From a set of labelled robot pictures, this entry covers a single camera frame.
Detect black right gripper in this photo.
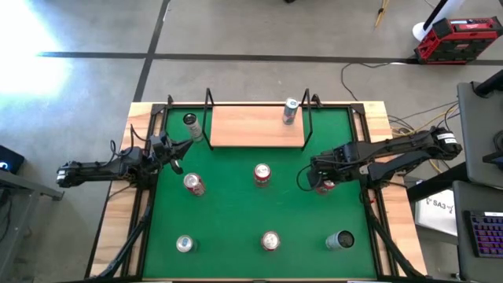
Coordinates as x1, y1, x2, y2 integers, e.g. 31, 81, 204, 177
307, 151, 361, 190

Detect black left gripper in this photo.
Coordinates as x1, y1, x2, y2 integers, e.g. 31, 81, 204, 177
149, 138, 195, 176

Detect red soda can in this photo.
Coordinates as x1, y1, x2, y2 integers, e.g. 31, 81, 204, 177
315, 178, 336, 196

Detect Coca-Cola can white script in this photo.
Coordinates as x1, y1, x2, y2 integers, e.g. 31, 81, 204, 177
182, 172, 207, 197

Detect white Celsius can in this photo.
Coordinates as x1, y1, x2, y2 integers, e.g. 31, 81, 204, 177
325, 230, 356, 252
182, 112, 204, 143

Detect red Fanta can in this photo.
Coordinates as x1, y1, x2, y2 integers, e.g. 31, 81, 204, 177
253, 163, 272, 188

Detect blue silver Red Bull can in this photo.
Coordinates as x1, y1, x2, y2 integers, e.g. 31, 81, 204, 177
281, 97, 299, 126
175, 234, 199, 253

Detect Coca-Cola can dark figure print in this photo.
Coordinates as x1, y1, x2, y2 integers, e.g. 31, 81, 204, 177
260, 230, 281, 252

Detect green table mat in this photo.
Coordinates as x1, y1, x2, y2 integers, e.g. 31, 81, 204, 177
141, 106, 377, 280

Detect white paper sign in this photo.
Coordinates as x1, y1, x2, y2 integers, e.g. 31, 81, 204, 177
414, 189, 459, 237

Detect grey desk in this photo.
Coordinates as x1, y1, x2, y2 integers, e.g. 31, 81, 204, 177
457, 81, 503, 189

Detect black device blue light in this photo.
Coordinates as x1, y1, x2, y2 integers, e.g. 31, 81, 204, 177
0, 144, 25, 175

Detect grey side table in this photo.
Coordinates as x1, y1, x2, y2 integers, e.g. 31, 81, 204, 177
0, 168, 66, 283

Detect black computer keyboard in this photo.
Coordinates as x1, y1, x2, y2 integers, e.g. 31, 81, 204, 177
464, 211, 503, 259

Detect yellow sticks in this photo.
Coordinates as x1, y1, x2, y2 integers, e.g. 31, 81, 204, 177
375, 0, 391, 28

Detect white floor stand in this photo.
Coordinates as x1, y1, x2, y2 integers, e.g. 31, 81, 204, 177
412, 0, 467, 42

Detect dark desk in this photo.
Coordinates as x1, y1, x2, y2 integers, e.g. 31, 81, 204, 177
451, 180, 503, 283

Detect red black tool box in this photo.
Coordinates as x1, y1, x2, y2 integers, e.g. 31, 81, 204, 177
413, 15, 503, 65

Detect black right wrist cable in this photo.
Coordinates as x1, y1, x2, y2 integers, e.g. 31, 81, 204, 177
296, 163, 318, 193

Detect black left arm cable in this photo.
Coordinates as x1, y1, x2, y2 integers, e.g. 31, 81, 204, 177
108, 123, 152, 158

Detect wooden shelf black metal frame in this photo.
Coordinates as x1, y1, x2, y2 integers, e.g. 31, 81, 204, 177
202, 87, 324, 152

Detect black metal table frame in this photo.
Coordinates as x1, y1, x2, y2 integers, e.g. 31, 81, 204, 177
84, 94, 428, 283

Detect black floor cable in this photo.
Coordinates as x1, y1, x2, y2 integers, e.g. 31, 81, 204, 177
340, 61, 398, 102

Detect yellow cable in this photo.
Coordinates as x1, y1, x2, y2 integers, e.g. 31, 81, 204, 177
392, 102, 460, 174

